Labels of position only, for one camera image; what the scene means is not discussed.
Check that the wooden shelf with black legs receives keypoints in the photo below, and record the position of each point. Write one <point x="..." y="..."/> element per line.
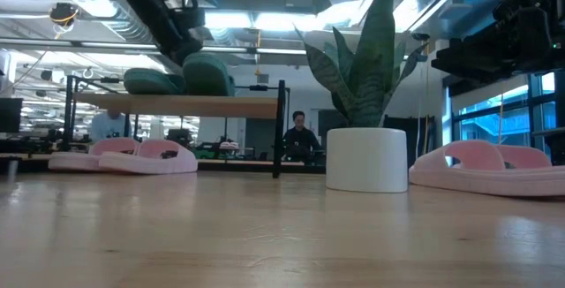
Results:
<point x="176" y="106"/>

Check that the pink slide sandal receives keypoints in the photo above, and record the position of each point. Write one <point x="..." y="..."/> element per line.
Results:
<point x="485" y="177"/>
<point x="525" y="155"/>
<point x="79" y="160"/>
<point x="150" y="162"/>

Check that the dark background cabinet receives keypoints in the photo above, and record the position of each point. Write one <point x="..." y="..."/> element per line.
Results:
<point x="408" y="142"/>

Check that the white round plant pot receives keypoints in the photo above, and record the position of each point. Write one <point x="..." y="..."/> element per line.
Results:
<point x="366" y="160"/>

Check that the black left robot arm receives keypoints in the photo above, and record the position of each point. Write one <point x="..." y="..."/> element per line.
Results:
<point x="145" y="1"/>

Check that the black aluminium rig frame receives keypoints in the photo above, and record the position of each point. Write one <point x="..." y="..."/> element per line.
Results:
<point x="260" y="88"/>

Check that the green snake plant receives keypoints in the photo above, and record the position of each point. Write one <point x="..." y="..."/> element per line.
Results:
<point x="371" y="71"/>

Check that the dark ceiling security camera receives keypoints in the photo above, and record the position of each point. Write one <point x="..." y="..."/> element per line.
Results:
<point x="420" y="36"/>

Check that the black background monitor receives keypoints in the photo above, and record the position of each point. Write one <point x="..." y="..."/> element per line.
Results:
<point x="9" y="115"/>

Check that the green slide sandal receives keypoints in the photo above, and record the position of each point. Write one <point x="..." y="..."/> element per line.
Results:
<point x="150" y="82"/>
<point x="207" y="76"/>

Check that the long ceiling light tube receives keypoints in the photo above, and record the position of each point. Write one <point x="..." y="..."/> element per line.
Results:
<point x="265" y="51"/>

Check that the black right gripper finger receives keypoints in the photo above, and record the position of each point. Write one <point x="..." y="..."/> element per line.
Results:
<point x="468" y="49"/>
<point x="468" y="69"/>

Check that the grey hanging box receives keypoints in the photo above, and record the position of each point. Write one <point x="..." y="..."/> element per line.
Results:
<point x="262" y="78"/>

